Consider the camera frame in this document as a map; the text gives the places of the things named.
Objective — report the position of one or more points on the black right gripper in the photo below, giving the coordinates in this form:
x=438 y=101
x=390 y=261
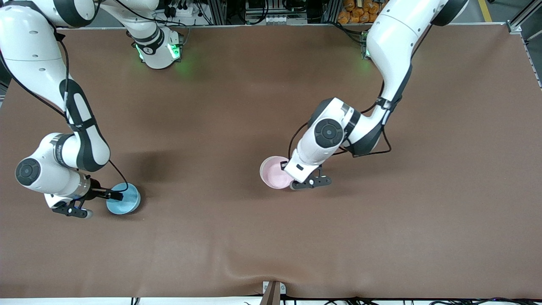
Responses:
x=95 y=191

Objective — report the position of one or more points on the blue bowl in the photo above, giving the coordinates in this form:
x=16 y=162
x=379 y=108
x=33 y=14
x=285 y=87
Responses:
x=127 y=205

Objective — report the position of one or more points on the pink bowl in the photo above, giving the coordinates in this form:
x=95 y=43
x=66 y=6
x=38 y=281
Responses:
x=273 y=171

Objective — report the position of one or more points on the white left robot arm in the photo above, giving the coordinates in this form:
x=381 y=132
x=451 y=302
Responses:
x=394 y=46

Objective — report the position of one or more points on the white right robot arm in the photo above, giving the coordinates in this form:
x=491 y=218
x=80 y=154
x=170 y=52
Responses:
x=34 y=51

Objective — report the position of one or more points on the white bowl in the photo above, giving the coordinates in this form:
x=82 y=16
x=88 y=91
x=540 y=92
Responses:
x=273 y=186

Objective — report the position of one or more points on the brown table mat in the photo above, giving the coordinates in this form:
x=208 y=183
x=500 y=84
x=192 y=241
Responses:
x=271 y=237

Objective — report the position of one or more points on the black plugs and sockets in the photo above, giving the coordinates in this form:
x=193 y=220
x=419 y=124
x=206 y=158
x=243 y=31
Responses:
x=178 y=8

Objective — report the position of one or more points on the white power strip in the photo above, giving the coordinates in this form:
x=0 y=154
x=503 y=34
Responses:
x=281 y=19

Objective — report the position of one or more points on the orange snack packets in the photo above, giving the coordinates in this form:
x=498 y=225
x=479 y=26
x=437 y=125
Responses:
x=353 y=12

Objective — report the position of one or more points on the silver camera mount bracket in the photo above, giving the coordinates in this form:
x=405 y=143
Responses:
x=274 y=292

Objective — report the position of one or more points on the aluminium frame corner post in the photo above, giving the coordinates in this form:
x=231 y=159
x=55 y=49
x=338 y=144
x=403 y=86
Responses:
x=523 y=19

